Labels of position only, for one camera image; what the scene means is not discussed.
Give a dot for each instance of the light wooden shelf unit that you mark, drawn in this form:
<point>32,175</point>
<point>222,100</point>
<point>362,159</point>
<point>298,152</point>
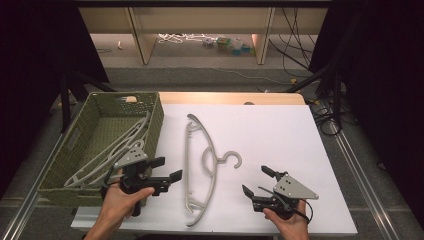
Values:
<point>200,18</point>

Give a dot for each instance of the black metal stand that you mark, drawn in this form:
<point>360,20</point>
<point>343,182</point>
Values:
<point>336,96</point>
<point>65,100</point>

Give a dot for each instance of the person's left hand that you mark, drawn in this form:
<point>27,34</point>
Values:
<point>120,203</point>

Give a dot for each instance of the green woven basket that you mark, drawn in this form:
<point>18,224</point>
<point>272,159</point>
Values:
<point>96,133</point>

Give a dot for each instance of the white table sheet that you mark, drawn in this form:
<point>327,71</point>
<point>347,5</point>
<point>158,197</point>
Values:
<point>276,140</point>

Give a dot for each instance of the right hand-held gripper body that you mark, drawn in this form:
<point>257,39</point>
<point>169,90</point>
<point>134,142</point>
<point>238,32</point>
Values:
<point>290,190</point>

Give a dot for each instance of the person's right hand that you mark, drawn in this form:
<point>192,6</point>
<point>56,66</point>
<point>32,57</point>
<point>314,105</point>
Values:
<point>290,226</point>

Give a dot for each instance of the colourful toys heap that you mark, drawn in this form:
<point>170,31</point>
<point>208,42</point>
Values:
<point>230,45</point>

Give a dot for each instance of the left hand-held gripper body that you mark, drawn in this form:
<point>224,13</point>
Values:
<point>135,180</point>

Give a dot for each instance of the black curtain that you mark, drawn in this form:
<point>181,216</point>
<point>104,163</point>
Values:
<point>386,100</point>
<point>30,83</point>

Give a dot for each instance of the wooden table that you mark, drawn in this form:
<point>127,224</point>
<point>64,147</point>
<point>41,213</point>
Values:
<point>226,98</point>

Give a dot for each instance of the aluminium rail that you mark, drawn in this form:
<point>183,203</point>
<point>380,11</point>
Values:
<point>363,173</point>
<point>26,206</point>

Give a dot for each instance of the grey plastic clothes hanger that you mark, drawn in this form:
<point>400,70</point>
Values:
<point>211,180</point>
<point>140,125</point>
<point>110,156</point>

